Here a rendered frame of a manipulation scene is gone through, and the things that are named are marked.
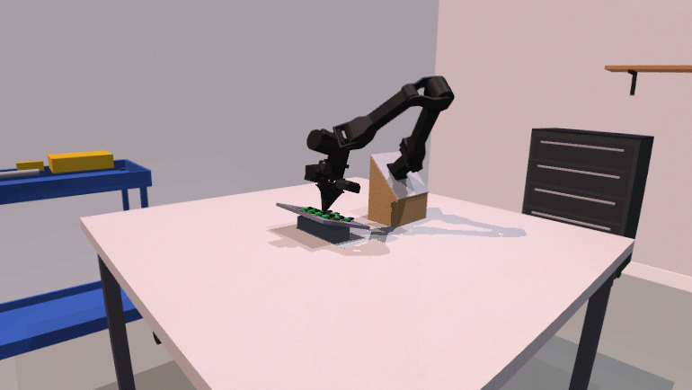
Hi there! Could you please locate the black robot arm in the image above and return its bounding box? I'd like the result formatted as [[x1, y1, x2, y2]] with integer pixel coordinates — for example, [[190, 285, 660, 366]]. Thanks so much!
[[306, 75, 455, 180]]

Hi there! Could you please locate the grey switch panel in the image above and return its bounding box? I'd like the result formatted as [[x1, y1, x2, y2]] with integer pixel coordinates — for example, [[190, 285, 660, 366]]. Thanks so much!
[[276, 202, 370, 244]]

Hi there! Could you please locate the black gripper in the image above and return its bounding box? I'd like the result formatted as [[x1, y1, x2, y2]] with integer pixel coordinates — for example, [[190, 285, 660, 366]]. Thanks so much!
[[304, 156, 360, 212]]

